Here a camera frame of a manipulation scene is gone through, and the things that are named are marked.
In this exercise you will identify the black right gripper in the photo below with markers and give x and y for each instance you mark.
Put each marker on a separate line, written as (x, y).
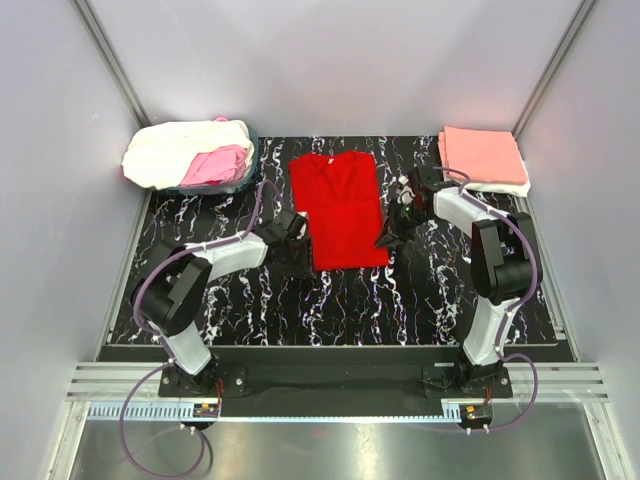
(393, 233)

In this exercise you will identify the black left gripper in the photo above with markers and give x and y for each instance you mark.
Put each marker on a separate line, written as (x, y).
(305, 268)

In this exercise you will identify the red t-shirt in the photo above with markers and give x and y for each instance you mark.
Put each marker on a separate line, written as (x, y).
(340, 194)

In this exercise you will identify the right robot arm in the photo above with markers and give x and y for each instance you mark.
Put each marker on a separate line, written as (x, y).
(505, 271)

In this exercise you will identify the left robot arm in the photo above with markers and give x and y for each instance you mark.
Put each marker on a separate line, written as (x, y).
(168, 293)

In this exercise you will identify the folded white shirt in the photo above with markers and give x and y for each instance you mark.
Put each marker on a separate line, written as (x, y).
(490, 187)

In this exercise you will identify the pink crumpled shirt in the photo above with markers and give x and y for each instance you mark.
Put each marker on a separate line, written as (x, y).
(223, 156)

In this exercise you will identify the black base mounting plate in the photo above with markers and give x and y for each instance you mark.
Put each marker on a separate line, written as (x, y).
(423, 355)

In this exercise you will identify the white crumpled shirt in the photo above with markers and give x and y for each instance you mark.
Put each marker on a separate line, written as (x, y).
(158, 156)

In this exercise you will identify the aluminium front rail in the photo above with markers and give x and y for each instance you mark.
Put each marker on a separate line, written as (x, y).
(557, 382)

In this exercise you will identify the white cable duct strip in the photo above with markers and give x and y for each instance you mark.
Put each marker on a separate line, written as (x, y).
(280, 412)

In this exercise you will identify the right corner aluminium post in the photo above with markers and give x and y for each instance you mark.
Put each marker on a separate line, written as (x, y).
(560, 54)

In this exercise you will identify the corner aluminium post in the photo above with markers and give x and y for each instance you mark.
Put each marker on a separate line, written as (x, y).
(560, 54)
(108, 54)

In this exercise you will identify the left corner aluminium post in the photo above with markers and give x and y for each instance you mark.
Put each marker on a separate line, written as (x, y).
(108, 54)

